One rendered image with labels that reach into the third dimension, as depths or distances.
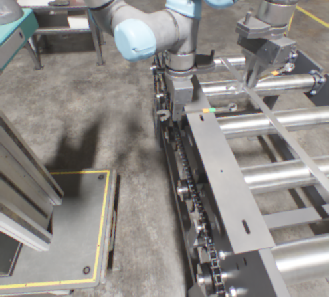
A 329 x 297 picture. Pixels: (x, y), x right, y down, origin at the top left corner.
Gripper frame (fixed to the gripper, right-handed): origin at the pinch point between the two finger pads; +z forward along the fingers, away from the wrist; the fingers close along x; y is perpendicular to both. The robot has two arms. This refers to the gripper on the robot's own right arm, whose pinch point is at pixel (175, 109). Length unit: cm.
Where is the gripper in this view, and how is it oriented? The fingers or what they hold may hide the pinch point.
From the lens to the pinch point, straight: 66.7
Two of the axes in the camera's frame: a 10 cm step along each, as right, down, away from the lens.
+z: -0.2, 6.6, 7.5
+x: 1.7, 7.4, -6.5
